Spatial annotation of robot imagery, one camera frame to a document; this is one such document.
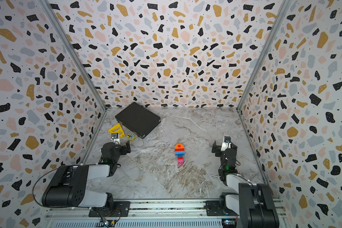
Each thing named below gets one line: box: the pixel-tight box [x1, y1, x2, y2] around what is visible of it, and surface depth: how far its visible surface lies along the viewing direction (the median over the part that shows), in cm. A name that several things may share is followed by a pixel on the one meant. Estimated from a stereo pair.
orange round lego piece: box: [174, 143, 185, 149], surface depth 97 cm
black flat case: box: [114, 101, 162, 139], surface depth 113 cm
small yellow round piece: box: [126, 133, 136, 142], surface depth 105 cm
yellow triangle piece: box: [107, 123, 125, 138], surface depth 108 cm
